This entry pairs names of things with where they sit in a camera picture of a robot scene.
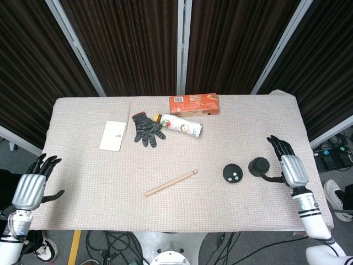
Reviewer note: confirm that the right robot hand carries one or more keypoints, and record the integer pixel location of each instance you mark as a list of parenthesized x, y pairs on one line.
[(293, 171)]

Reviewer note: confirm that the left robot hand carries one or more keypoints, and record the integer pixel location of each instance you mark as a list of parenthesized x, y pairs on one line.
[(29, 189)]

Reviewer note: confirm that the black plastic cup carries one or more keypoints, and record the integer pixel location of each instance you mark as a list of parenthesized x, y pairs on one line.
[(259, 166)]

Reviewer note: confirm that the black round lid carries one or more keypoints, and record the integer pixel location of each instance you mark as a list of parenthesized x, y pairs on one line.
[(230, 170)]

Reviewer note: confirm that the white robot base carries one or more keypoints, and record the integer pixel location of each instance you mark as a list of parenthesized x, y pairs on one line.
[(171, 248)]

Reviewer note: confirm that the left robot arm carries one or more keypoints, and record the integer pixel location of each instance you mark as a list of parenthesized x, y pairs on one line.
[(15, 226)]

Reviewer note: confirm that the black white sneaker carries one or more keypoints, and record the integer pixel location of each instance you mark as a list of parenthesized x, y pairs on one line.
[(47, 249)]

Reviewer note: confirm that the dark brown partition panel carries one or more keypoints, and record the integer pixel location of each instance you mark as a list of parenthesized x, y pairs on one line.
[(33, 69), (129, 47), (325, 77), (234, 47)]

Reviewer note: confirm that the white paper card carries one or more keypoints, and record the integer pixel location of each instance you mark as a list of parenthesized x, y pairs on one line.
[(113, 135)]

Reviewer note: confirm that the orange cardboard box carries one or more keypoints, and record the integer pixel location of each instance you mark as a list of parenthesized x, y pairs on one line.
[(194, 105)]

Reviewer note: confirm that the white labelled drink bottle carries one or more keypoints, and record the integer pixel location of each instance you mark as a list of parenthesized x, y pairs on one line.
[(182, 127)]

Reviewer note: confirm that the wooden stick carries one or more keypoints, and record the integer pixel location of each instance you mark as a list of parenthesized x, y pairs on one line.
[(171, 183)]

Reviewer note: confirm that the beige waffle table cloth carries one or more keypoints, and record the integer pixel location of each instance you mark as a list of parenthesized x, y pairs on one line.
[(176, 209)]

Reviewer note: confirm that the black grey knit glove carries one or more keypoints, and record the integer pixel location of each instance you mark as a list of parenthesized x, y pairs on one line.
[(146, 128)]

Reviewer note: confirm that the grey partition bottom rail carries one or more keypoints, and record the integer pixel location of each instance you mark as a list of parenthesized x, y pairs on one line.
[(331, 132), (19, 140)]

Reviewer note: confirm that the grey partition post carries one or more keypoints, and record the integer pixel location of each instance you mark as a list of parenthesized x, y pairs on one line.
[(183, 47), (75, 47), (281, 47)]

